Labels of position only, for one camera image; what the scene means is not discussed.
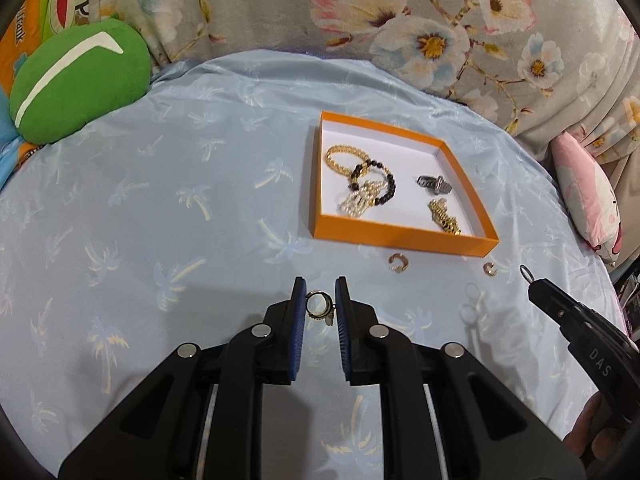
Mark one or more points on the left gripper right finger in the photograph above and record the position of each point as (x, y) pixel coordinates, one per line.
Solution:
(371, 352)

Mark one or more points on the gold double hoop earring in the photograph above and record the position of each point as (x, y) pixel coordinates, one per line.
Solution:
(319, 306)

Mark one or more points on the light blue palm sheet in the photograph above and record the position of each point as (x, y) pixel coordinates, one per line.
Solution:
(184, 216)

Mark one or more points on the small gold hoop earring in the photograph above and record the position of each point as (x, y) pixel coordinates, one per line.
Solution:
(490, 268)

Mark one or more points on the orange cartoon pillow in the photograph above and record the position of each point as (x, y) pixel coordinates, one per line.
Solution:
(36, 21)

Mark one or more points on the grey floral blanket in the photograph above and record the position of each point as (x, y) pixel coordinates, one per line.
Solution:
(535, 68)

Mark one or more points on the green plush pillow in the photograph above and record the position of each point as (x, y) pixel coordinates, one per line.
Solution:
(77, 76)

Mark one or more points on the gold wristwatch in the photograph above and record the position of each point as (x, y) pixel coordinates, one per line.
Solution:
(442, 217)

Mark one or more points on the orange jewelry box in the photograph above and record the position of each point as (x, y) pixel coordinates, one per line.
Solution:
(404, 222)

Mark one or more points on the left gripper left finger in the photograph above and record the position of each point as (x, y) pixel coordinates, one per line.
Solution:
(270, 351)

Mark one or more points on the right hand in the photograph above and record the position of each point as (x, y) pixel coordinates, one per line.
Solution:
(611, 452)

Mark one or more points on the pink white plush pillow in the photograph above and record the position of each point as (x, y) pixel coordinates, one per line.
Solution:
(588, 196)

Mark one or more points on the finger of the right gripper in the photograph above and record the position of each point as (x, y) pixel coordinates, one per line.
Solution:
(590, 343)
(573, 317)

